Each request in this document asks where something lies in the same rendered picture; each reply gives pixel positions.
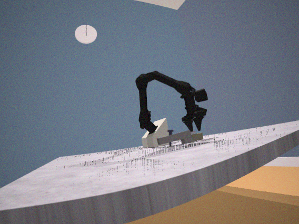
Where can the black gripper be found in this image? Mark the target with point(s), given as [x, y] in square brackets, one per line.
[193, 115]

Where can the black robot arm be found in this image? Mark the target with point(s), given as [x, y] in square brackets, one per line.
[184, 88]

